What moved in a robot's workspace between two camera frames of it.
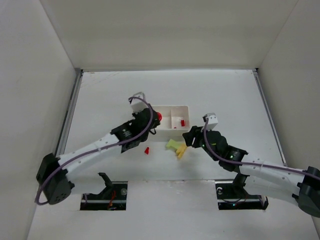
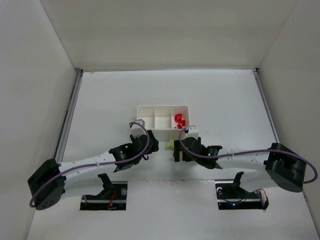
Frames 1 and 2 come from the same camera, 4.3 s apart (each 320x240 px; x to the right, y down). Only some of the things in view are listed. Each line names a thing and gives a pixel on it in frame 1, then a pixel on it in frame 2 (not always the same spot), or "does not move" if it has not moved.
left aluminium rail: (65, 132) does not move
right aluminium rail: (257, 76) does not move
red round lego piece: (159, 116) to (178, 118)
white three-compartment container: (175, 120) does not move
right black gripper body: (192, 137) to (178, 151)
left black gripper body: (152, 120) to (152, 142)
